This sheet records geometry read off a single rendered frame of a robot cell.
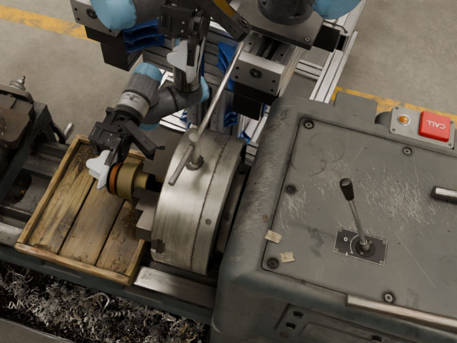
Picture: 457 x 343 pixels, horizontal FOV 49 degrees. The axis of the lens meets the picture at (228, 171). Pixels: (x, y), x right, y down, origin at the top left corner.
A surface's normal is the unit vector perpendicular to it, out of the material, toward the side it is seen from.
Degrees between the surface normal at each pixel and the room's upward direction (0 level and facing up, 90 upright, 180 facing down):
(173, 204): 35
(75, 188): 0
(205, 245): 59
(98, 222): 0
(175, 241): 64
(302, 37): 0
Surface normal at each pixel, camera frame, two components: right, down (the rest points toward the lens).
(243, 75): -0.39, 0.78
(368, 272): 0.06, -0.51
